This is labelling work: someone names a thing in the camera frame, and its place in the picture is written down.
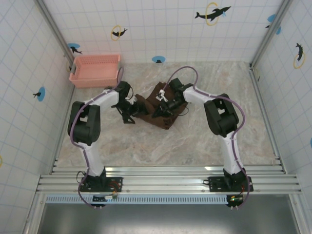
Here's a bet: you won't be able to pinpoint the aluminium corner post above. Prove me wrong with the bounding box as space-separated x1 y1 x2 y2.
251 0 293 68
36 0 75 64

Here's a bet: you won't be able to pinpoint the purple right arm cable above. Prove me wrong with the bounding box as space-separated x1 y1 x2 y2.
166 65 251 210

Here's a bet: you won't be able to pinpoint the white slotted cable duct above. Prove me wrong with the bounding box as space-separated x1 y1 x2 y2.
45 194 226 204

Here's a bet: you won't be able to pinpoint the pink plastic basket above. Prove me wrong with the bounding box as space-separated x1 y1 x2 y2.
69 54 121 89

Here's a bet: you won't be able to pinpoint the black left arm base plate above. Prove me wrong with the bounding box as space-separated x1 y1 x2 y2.
80 175 124 193

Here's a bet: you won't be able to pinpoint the aluminium left side rail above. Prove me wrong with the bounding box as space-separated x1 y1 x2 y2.
50 63 77 174

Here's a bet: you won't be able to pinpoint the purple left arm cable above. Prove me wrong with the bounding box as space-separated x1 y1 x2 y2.
69 65 125 210

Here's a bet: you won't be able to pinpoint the large dolphin yellow ring sticker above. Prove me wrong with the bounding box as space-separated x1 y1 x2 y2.
205 2 232 26

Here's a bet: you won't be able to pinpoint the aluminium rail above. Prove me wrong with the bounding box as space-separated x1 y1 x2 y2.
250 64 286 174
50 63 77 174

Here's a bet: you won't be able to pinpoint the seal yellow ring sticker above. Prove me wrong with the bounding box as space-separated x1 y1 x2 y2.
293 42 307 69

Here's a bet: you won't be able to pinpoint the aluminium front frame beam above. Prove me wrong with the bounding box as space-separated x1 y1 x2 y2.
36 165 303 195

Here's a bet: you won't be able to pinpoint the aluminium right corner post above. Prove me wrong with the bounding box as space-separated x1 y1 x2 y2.
251 0 293 68

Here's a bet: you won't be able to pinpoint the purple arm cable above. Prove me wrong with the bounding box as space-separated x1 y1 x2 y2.
166 65 251 210
69 65 125 210

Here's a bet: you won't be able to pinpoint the small dolphin yellow ring sticker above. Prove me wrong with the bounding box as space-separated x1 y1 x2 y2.
111 25 128 41

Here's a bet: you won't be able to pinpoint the brown long pants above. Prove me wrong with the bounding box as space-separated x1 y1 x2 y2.
134 81 188 130

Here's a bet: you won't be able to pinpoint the grey steel sheet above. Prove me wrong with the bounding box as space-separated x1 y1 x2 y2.
24 202 305 234

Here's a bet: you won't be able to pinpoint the aluminium left corner post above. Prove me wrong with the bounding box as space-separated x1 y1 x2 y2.
36 0 75 64

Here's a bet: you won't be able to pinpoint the aluminium right side rail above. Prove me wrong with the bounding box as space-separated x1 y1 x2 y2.
250 64 286 174

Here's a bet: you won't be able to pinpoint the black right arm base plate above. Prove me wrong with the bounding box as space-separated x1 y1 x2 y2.
208 175 254 193

